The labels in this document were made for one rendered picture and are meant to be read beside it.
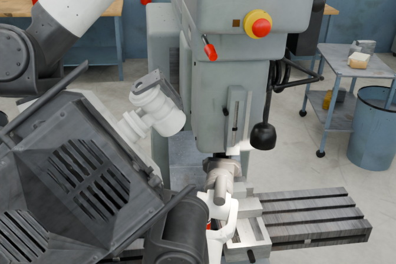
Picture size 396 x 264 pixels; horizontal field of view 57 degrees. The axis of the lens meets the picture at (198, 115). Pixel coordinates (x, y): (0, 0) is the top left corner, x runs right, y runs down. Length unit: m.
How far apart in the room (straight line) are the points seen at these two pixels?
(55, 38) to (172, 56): 0.83
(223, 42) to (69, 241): 0.59
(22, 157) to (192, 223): 0.34
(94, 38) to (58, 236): 4.99
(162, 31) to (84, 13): 0.80
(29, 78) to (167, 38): 0.87
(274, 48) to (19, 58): 0.61
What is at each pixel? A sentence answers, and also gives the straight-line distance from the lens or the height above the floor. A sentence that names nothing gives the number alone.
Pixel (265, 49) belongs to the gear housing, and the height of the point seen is 1.66.
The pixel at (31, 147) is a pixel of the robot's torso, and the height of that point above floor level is 1.69.
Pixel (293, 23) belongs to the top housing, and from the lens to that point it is 0.86.
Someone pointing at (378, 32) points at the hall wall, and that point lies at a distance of 6.52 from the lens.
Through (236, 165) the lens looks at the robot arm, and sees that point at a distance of 1.21.
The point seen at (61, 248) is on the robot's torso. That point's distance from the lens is 0.59.
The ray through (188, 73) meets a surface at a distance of 1.20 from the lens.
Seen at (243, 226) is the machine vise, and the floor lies 1.03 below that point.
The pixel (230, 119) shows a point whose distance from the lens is 1.03.
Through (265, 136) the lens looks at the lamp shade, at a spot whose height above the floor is 1.45.
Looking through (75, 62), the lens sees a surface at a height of 0.23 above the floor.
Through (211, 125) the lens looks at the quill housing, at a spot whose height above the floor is 1.42.
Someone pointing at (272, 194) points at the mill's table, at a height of 0.96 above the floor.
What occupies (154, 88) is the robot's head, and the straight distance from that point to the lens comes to 0.68.
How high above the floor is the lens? 1.98
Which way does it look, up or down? 30 degrees down
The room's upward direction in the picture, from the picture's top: 2 degrees clockwise
